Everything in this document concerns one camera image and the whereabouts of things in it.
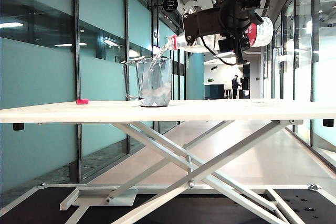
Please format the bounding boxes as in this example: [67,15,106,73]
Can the round black hanging sign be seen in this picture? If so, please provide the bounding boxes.
[153,0,180,13]

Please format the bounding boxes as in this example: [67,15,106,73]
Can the person in dark clothes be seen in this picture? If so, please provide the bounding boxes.
[231,74,242,100]

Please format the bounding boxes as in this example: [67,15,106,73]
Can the teal low cabinet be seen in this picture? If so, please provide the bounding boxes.
[204,84,225,100]

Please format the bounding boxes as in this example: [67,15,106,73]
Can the clear water bottle red label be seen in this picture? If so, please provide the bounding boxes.
[165,16,275,54]

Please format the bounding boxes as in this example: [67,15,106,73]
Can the white scissor table legs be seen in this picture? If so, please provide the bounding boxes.
[59,119,308,224]

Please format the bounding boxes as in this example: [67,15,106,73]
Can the black base platform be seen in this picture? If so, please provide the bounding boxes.
[0,187,336,224]

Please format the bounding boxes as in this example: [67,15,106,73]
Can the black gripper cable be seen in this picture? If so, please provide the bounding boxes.
[200,35,237,66]

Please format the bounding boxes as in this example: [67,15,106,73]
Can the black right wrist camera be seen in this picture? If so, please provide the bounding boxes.
[218,36,250,65]

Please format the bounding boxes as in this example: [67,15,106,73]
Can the clear glass mug metal handle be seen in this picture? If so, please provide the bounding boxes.
[122,56,173,108]

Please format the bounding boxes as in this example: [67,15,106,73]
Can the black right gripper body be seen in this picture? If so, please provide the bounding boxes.
[218,0,264,38]

